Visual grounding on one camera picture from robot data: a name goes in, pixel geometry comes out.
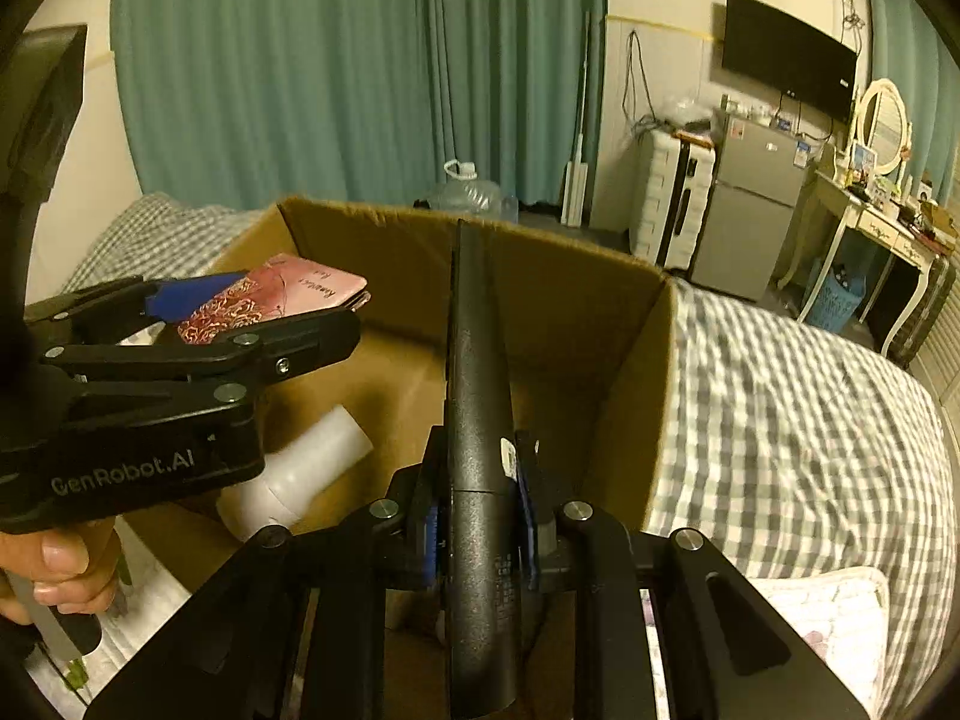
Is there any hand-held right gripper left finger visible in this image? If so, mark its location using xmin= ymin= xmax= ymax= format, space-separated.
xmin=86 ymin=427 xmax=451 ymax=720

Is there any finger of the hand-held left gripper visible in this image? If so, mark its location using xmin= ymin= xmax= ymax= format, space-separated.
xmin=24 ymin=274 xmax=250 ymax=352
xmin=41 ymin=307 xmax=362 ymax=410

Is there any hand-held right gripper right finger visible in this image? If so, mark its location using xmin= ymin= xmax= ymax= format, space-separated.
xmin=514 ymin=431 xmax=871 ymax=720

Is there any pink patterned notebook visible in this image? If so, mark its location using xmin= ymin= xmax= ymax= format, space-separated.
xmin=176 ymin=253 xmax=371 ymax=347

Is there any brown cardboard box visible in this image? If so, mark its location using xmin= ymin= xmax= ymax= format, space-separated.
xmin=112 ymin=196 xmax=680 ymax=642

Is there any white plastic bottle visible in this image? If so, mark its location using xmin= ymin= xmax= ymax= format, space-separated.
xmin=216 ymin=404 xmax=375 ymax=544

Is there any black remote control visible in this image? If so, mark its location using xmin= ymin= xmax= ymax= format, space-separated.
xmin=444 ymin=219 xmax=530 ymax=718

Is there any person's left hand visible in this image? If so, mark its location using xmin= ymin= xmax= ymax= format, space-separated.
xmin=0 ymin=517 xmax=125 ymax=625

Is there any clear water jug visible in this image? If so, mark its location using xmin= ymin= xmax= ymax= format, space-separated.
xmin=425 ymin=160 xmax=504 ymax=215

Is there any wide teal curtain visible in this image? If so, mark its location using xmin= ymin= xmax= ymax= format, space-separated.
xmin=111 ymin=0 xmax=433 ymax=212

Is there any white floral quilt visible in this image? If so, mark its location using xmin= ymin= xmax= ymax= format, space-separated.
xmin=45 ymin=517 xmax=890 ymax=720

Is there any white flat mop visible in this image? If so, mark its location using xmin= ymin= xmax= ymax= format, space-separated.
xmin=561 ymin=11 xmax=596 ymax=228

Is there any white ribbed suitcase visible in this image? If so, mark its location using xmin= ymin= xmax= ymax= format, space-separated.
xmin=628 ymin=127 xmax=718 ymax=272

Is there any blue plastic basket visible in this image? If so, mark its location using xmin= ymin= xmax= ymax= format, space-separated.
xmin=796 ymin=259 xmax=868 ymax=332

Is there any silver small fridge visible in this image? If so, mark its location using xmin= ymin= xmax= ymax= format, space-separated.
xmin=688 ymin=106 xmax=808 ymax=304

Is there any clear plastic bag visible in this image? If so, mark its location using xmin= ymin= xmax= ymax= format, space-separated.
xmin=660 ymin=96 xmax=714 ymax=133

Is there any white louvered wardrobe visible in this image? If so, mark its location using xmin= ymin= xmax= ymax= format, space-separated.
xmin=911 ymin=270 xmax=960 ymax=421

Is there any dark ribbed suitcase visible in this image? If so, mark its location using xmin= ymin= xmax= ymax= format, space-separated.
xmin=889 ymin=255 xmax=958 ymax=369

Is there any white dressing table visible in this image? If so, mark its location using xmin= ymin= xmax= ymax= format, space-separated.
xmin=776 ymin=157 xmax=960 ymax=362

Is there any white oval mirror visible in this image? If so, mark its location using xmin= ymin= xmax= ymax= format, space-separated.
xmin=847 ymin=77 xmax=915 ymax=182

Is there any narrow teal curtain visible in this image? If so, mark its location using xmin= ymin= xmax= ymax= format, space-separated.
xmin=859 ymin=0 xmax=960 ymax=190

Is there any black wall cable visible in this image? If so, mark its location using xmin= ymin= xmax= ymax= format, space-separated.
xmin=622 ymin=28 xmax=658 ymax=137

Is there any black wall television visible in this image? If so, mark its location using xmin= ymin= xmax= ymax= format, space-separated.
xmin=721 ymin=0 xmax=859 ymax=122

